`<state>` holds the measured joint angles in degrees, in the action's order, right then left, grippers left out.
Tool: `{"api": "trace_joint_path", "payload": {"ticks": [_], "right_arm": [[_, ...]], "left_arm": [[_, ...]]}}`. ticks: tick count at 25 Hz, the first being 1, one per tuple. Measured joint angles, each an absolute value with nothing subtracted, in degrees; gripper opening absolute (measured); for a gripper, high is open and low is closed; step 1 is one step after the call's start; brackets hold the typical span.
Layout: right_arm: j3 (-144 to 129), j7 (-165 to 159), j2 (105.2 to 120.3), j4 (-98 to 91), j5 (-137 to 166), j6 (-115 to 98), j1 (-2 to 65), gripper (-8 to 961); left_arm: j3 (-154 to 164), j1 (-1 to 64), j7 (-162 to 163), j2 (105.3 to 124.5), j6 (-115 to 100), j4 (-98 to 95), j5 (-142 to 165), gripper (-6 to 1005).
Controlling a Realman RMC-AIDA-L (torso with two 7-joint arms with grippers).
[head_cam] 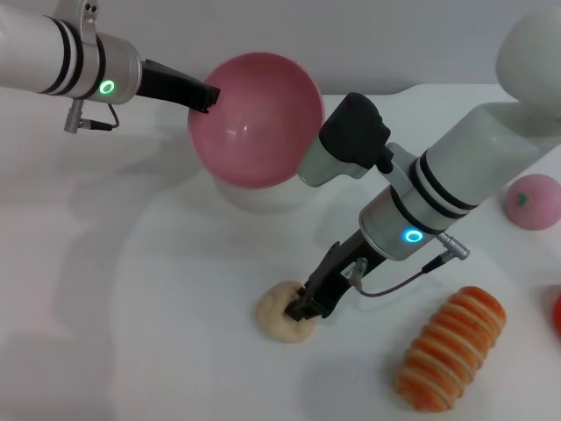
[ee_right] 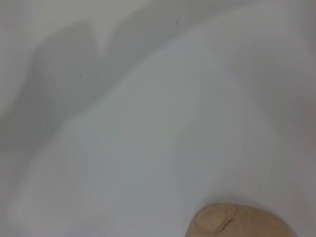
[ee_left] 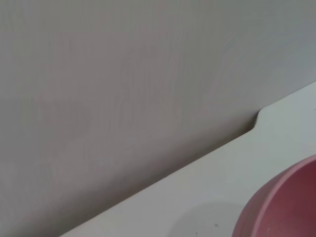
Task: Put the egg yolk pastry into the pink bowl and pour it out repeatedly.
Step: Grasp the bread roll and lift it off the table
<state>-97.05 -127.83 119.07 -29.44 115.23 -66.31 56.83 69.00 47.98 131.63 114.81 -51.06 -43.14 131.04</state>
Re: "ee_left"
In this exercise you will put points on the pink plastic bowl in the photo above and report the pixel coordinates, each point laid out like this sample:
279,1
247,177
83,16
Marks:
284,205

